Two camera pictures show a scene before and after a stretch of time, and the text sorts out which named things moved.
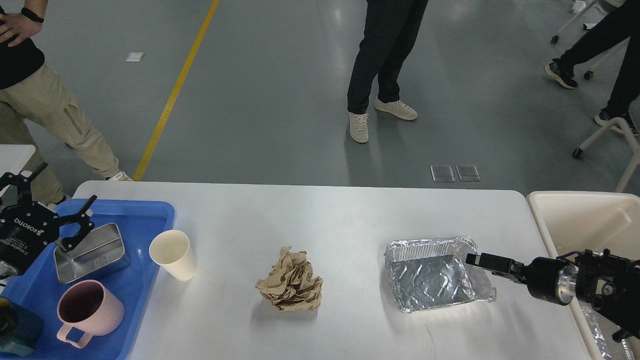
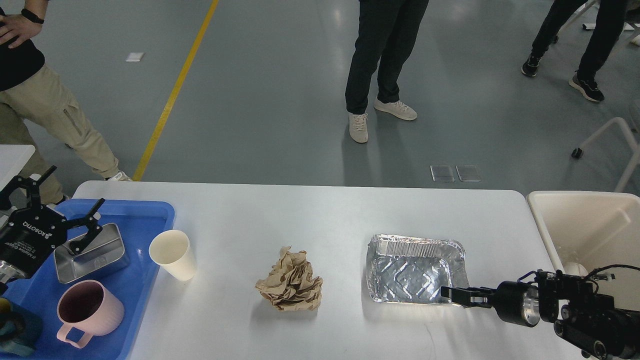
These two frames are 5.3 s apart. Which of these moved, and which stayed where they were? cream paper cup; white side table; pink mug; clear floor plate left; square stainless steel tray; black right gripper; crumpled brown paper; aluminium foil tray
Moved: black right gripper; aluminium foil tray
Stayed: white side table; square stainless steel tray; clear floor plate left; cream paper cup; crumpled brown paper; pink mug
